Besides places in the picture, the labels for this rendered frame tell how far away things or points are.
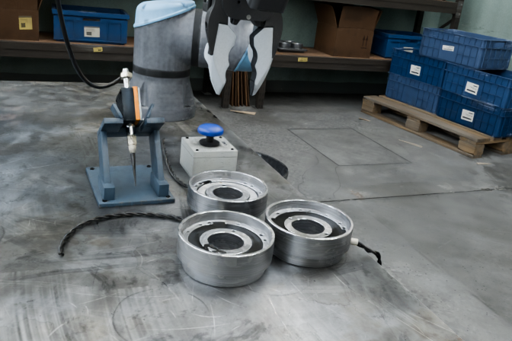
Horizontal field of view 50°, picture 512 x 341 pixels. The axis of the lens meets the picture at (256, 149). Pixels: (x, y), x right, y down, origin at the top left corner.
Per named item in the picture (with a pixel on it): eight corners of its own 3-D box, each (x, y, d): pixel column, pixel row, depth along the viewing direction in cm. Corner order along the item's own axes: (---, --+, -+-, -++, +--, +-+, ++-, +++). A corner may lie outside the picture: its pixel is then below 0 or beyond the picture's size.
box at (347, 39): (377, 58, 480) (387, 9, 467) (326, 56, 460) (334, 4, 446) (351, 50, 518) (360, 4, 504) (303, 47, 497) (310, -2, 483)
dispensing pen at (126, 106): (127, 183, 70) (117, 62, 74) (122, 189, 74) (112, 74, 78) (144, 182, 71) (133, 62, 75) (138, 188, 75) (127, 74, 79)
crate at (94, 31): (122, 37, 429) (123, 9, 422) (128, 46, 396) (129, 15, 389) (52, 33, 411) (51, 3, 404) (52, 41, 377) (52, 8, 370)
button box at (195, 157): (235, 177, 85) (238, 148, 83) (191, 180, 82) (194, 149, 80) (219, 159, 92) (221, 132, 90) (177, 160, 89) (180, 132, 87)
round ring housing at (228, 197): (280, 218, 73) (284, 190, 71) (222, 239, 65) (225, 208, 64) (228, 190, 79) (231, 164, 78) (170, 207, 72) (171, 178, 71)
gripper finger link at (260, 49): (258, 83, 78) (254, 18, 74) (275, 94, 73) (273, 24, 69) (238, 87, 77) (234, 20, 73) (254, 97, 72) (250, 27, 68)
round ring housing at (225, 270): (282, 289, 57) (286, 254, 55) (181, 293, 54) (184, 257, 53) (257, 240, 66) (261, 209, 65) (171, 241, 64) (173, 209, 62)
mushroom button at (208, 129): (224, 160, 84) (227, 129, 83) (200, 160, 83) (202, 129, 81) (216, 151, 88) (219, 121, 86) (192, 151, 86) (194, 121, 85)
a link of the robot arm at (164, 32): (136, 57, 117) (139, -8, 113) (199, 63, 118) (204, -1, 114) (127, 68, 106) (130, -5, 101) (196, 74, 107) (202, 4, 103)
